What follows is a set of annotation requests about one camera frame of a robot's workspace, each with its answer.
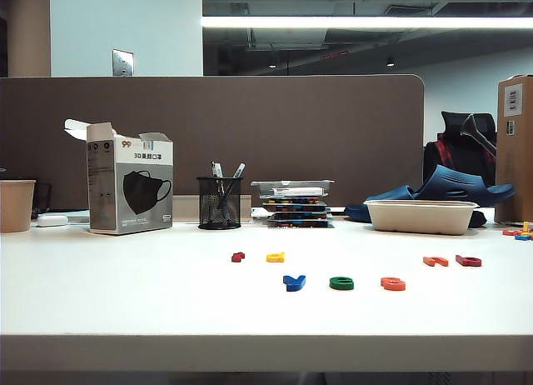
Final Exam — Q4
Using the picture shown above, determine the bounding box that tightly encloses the blue letter y magnet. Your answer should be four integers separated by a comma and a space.
282, 274, 307, 293

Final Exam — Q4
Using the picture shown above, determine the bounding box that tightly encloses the green letter e magnet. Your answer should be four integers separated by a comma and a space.
328, 276, 356, 291

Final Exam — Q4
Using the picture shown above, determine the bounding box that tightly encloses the colourful magnet letter pack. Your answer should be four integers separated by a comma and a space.
272, 205, 331, 214
262, 197, 328, 208
266, 219, 335, 230
266, 212, 333, 222

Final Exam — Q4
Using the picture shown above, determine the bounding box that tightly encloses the clear plastic case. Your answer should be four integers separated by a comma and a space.
250, 178, 335, 201

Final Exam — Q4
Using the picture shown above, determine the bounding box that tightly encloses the black mesh pen holder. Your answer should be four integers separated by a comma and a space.
196, 176, 242, 231

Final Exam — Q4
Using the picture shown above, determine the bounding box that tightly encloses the brown desk partition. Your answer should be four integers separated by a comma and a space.
0, 73, 426, 213

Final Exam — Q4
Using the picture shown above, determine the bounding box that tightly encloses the dark blue foam slipper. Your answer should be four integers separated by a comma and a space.
416, 164, 516, 208
343, 184, 488, 229

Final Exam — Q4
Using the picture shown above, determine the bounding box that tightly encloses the grey face mask box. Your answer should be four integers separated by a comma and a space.
63, 117, 175, 237

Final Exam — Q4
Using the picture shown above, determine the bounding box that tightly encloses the beige pulp food tray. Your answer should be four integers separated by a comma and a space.
363, 199, 480, 237

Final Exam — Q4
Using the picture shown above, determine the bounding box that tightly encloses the red black garment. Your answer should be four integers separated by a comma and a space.
424, 138, 457, 173

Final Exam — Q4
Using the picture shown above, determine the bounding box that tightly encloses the white ceiling light strip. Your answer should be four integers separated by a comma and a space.
201, 16, 533, 30

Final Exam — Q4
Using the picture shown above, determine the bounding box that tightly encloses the black office chair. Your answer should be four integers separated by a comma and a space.
423, 111, 499, 187

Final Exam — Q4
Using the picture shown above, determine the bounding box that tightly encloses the white earbuds case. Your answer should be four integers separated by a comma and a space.
36, 215, 69, 228

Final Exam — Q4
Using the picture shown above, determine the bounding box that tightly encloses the small black container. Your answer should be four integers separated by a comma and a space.
32, 182, 53, 218

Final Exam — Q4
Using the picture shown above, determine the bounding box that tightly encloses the brown cardboard box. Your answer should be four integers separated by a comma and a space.
494, 74, 533, 225

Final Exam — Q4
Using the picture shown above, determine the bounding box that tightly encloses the brown paper cup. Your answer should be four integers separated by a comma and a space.
0, 179, 37, 234

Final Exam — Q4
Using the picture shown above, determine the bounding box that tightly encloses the metal wall plate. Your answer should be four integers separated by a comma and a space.
112, 48, 136, 78

